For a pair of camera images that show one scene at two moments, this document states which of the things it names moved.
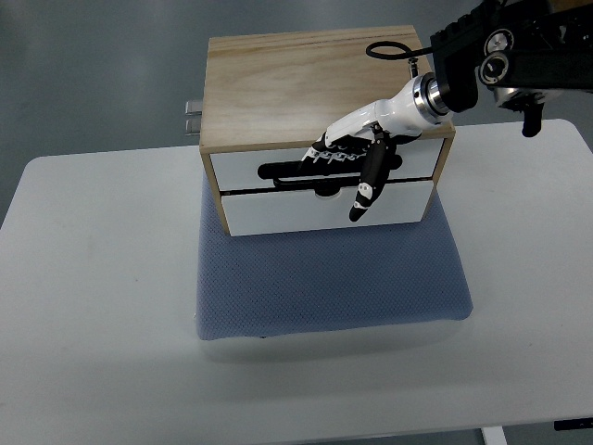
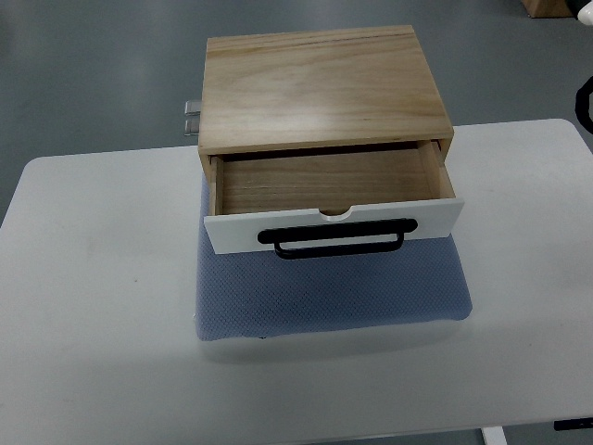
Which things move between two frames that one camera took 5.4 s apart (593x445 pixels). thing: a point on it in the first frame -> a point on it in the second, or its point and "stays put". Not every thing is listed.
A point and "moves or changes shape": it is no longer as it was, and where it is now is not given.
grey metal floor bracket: [193, 115] stays put
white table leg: [494, 436] stays put
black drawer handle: [288, 173] -> [308, 234]
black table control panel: [574, 424] stays put
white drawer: [280, 170] moves or changes shape
